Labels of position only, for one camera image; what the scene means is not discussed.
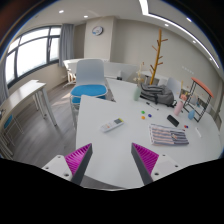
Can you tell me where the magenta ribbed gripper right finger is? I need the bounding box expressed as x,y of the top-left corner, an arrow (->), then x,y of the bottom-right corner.
131,143 -> 159,185

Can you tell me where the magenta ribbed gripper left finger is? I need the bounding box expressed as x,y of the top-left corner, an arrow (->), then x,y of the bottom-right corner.
65,143 -> 93,185

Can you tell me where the striped folded towel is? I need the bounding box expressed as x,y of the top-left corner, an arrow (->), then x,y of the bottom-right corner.
149,124 -> 189,146

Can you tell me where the white remote control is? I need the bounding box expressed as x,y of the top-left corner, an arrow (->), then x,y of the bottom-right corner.
100,118 -> 124,133

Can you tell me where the black pen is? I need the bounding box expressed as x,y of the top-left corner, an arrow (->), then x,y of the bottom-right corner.
146,102 -> 159,111

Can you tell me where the white marker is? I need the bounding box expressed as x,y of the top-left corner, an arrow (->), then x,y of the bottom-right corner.
195,127 -> 202,138

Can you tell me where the pink cup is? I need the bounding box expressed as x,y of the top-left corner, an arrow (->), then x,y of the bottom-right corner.
174,101 -> 184,116

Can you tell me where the light blue cup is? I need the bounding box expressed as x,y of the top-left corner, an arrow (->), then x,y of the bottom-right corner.
188,110 -> 195,120

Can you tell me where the grey backpack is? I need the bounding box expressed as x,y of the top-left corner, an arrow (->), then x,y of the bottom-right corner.
140,84 -> 174,106

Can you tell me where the pale green vase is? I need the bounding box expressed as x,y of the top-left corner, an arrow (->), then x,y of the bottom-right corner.
133,86 -> 141,101

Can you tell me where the white side desk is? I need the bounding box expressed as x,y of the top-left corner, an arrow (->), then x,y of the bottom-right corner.
0,79 -> 58,158

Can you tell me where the white chair blue cushion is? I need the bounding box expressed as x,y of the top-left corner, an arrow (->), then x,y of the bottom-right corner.
70,59 -> 108,125

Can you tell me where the wooden coat rack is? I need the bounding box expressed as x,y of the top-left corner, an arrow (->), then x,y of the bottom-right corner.
149,29 -> 168,85

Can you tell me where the large window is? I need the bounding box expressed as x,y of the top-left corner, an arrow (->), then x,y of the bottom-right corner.
4,26 -> 61,87

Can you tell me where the grey curtain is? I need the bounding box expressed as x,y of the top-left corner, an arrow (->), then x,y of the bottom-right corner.
59,24 -> 75,67

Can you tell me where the black wire rack orange top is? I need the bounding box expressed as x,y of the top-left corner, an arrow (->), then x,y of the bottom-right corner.
183,77 -> 213,122

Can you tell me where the round wall clock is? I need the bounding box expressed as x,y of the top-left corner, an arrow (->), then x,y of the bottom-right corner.
92,26 -> 103,36

